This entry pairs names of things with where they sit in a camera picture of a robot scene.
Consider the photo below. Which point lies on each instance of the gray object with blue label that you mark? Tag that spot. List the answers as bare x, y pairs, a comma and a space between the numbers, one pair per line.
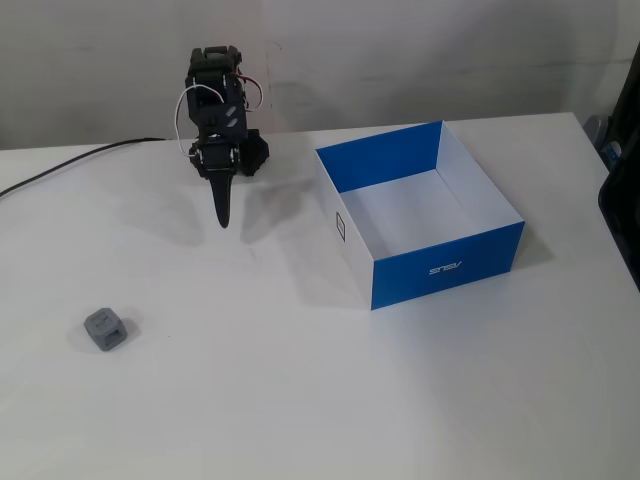
597, 131

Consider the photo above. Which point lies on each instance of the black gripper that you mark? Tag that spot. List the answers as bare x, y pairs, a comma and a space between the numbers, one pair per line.
216, 159

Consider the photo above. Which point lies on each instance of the gray 3D-printed block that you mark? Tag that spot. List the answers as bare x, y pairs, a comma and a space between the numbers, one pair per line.
104, 330

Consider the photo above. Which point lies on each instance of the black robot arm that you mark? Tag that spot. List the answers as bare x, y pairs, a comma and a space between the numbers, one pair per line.
215, 115

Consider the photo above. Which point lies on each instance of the blue and white cardboard box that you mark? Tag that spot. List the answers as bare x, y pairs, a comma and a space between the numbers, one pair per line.
430, 235

